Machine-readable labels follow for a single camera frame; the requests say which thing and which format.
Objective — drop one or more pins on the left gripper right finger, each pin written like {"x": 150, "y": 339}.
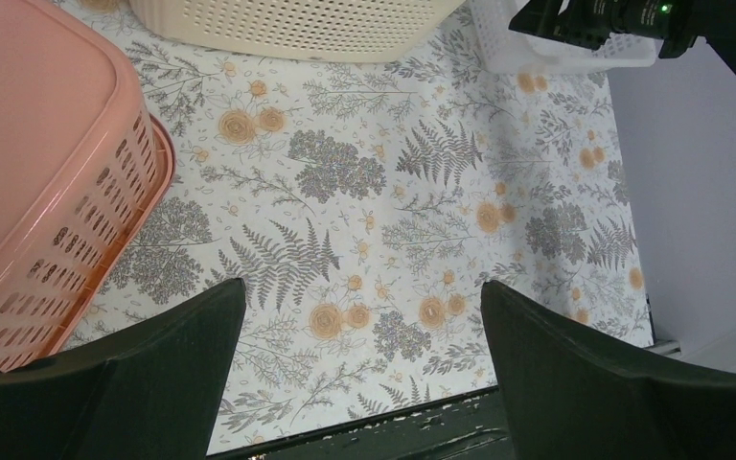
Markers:
{"x": 571, "y": 392}

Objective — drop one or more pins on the pink perforated plastic basket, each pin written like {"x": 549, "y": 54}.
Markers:
{"x": 82, "y": 165}

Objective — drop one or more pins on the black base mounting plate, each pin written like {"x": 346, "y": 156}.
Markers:
{"x": 467, "y": 426}

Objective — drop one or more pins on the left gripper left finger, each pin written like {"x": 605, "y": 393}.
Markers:
{"x": 149, "y": 391}

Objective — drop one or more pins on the floral patterned table mat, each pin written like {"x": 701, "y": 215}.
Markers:
{"x": 364, "y": 206}

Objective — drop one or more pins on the white perforated shallow tray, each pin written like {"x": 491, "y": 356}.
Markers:
{"x": 506, "y": 52}

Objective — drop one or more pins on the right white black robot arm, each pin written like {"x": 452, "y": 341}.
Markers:
{"x": 713, "y": 21}

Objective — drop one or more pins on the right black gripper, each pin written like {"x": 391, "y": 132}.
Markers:
{"x": 589, "y": 24}

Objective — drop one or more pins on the cream perforated plastic basket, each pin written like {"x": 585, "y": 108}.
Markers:
{"x": 338, "y": 31}

